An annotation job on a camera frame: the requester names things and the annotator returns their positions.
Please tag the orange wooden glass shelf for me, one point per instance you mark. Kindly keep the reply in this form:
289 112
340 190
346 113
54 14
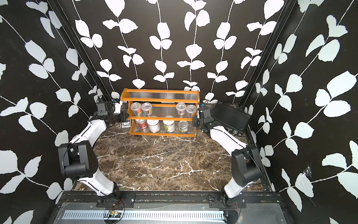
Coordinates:
164 108

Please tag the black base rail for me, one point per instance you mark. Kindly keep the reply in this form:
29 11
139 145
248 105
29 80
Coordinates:
215 199

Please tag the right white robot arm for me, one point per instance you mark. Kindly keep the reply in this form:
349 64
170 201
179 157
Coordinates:
246 164

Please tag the black hard case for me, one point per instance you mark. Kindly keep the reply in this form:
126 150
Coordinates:
233 120

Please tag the red tomato seed jar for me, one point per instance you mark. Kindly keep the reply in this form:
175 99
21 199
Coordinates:
142 124

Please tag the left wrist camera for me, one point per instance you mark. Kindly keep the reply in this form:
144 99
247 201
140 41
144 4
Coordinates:
106 108

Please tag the small green circuit board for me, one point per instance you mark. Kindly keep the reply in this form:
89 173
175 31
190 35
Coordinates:
114 214

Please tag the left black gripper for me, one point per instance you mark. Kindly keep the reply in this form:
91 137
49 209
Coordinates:
124 115

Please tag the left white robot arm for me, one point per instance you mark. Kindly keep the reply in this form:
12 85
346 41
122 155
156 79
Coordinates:
77 158

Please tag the white label seed jar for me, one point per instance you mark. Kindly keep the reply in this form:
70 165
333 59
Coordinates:
153 125

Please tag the green label seed jar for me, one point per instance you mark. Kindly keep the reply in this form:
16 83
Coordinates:
169 125

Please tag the clear seed jar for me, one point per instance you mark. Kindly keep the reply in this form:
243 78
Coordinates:
191 111
181 109
147 108
136 108

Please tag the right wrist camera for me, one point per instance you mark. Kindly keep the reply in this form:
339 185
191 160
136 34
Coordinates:
204 112

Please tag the white slotted cable duct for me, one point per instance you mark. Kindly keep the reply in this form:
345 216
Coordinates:
210 216

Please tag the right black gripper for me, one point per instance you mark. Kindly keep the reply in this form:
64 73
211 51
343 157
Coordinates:
196 119

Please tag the multicolour label seed jar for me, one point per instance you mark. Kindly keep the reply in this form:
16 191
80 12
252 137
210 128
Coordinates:
183 126

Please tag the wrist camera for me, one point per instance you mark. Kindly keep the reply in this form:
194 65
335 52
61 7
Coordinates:
106 108
204 112

